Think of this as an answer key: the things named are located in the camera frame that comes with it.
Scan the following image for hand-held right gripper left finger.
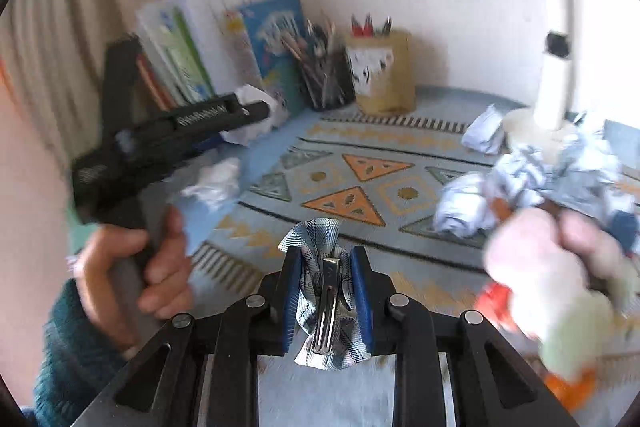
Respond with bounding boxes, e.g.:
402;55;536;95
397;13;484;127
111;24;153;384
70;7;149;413
72;248;305;427

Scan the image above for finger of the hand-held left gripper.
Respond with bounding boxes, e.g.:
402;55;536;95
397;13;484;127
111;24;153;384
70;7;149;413
229;100;272;126
191;132;226;154

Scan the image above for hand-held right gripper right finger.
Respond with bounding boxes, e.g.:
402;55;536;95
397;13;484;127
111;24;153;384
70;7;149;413
350;246;581;427

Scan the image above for white paper ball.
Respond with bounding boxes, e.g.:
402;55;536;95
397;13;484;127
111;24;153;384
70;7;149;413
181;157;242;209
432;172;502;239
461;104;507;156
219;84;287;146

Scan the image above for plaid fabric hair clip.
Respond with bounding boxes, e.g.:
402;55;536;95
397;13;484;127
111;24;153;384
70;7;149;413
277;218;373;370

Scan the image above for grey printed paper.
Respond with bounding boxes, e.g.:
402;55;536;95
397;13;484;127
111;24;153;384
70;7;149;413
484;111;628;220

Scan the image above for person's left forearm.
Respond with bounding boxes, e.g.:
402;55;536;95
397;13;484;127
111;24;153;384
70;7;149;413
32;279;132;427

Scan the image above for person's left hand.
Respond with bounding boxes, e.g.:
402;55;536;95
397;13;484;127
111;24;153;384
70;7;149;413
75;211;194;351

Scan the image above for blue picture book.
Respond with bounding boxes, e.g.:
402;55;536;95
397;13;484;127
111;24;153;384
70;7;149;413
235;0;307;114

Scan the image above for orange book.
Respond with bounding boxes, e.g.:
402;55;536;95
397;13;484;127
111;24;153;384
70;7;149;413
134;52;173;112

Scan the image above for black mesh pen holder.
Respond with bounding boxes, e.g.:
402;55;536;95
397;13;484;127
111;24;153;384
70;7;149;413
299;48;357;111

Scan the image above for bunch of pencils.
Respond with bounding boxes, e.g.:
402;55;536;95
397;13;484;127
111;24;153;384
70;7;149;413
281;11;347;75

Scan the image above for green and white booklets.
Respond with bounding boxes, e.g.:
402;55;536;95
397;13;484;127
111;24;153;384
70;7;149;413
135;0;217;108

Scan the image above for blue patterned mat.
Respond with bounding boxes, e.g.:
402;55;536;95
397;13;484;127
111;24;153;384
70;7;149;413
167;84;640;427

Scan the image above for tan cylindrical holder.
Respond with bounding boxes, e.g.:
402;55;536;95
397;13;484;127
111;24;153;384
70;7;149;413
345;31;417;116

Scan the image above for beige curtain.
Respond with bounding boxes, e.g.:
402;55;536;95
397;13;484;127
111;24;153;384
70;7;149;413
0;0;193;228

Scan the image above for plush toy with orange feet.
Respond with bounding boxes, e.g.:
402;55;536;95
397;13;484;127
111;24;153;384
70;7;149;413
474;206;640;414

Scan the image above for white desk lamp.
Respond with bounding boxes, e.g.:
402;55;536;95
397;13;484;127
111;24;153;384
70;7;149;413
501;0;581;164

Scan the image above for bunch of red-handled tools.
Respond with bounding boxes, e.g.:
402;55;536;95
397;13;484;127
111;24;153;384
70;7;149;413
350;12;397;40

